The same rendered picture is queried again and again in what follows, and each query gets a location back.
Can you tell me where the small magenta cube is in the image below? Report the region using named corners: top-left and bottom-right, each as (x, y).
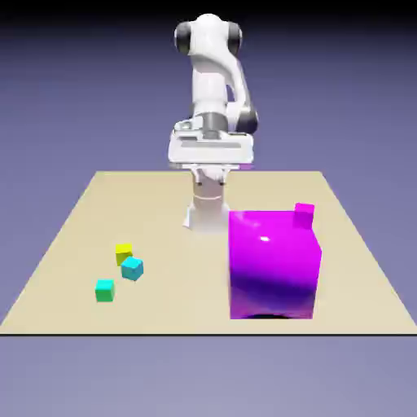
top-left (292, 202), bottom-right (316, 231)

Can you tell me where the small cyan cube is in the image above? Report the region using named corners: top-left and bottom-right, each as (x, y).
top-left (120, 256), bottom-right (145, 282)

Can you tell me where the large magenta box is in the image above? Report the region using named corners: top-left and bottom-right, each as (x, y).
top-left (228, 209), bottom-right (323, 321)

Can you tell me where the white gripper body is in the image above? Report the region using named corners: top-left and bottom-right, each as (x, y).
top-left (168, 129), bottom-right (255, 171)

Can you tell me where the small yellow cube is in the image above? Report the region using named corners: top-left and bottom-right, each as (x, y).
top-left (115, 243), bottom-right (134, 267)

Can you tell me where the small green cube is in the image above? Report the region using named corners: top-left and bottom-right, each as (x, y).
top-left (94, 279), bottom-right (116, 303)

